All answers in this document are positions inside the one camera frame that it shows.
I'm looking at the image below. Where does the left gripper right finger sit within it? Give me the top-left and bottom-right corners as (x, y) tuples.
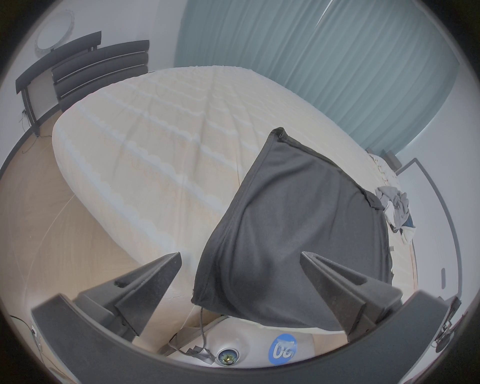
(300, 251), (404, 344)

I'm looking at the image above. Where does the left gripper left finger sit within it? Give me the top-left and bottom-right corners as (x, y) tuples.
(74, 252), (183, 343)

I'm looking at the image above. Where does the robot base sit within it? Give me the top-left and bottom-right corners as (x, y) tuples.
(157, 315), (316, 366)

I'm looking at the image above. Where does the pile of clothes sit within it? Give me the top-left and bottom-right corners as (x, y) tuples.
(375, 185), (418, 244)

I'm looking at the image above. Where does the bed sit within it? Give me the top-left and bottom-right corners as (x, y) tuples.
(52, 64), (463, 338)

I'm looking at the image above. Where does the black garment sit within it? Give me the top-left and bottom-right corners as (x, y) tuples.
(190, 127), (394, 332)

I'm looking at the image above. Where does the white printed pillow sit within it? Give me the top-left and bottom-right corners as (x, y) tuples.
(365, 148), (400, 188)

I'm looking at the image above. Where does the grey bedside table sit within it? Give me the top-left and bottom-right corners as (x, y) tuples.
(380, 149), (403, 168)

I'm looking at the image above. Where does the dark grey chest of drawers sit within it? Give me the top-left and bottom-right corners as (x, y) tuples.
(52, 39), (150, 111)

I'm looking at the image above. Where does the dark grey dressing table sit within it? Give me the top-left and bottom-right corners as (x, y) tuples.
(15, 31), (103, 136)

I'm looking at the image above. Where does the round white-framed mirror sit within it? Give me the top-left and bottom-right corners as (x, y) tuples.
(35, 9), (76, 57)

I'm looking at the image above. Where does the black cable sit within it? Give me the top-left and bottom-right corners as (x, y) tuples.
(168, 307), (216, 362)
(19, 109), (43, 154)

